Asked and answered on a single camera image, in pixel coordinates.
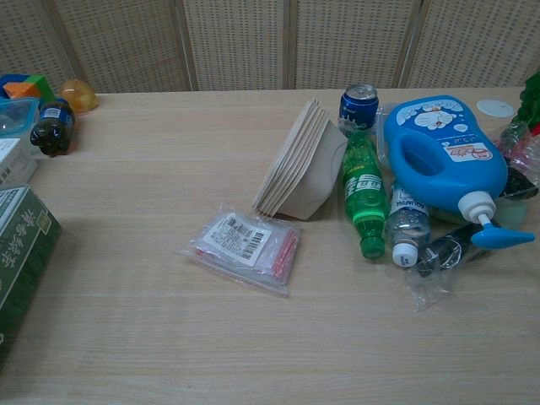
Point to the pale green cup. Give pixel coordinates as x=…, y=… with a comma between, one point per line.
x=512, y=211

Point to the clear plastic food container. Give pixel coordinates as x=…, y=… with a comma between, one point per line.
x=381, y=139

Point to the zip bag pack red strips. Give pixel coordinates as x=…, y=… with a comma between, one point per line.
x=236, y=240

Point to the orange translucent dome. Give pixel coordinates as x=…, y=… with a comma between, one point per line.
x=80, y=97

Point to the blue cartoon pump detergent bottle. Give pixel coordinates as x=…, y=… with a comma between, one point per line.
x=443, y=126

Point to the blue drink can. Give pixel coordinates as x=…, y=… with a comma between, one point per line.
x=356, y=111

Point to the white round lid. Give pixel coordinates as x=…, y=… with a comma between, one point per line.
x=495, y=108

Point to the clear water bottle white cap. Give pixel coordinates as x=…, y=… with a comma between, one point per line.
x=407, y=219

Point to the black packet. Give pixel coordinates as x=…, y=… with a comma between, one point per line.
x=521, y=183

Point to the beige woven folding screen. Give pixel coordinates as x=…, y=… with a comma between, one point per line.
x=236, y=42

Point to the dark cola bottle blue label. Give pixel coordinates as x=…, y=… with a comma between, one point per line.
x=52, y=131

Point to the pink plastic bag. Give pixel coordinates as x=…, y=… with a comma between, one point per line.
x=525, y=152

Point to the blue toy container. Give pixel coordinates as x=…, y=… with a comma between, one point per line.
x=10, y=78

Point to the green tea box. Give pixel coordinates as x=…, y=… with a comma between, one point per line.
x=21, y=253

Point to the green soda bottle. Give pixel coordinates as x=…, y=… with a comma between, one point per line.
x=363, y=190

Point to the black item in clear bag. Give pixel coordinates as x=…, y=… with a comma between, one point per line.
x=447, y=249

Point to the white cardboard box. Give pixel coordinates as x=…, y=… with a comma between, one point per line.
x=12, y=162

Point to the orange block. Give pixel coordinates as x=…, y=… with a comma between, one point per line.
x=19, y=89

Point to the green block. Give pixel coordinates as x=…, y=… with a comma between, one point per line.
x=42, y=86

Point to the clear container blue rim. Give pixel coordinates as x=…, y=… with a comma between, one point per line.
x=17, y=118

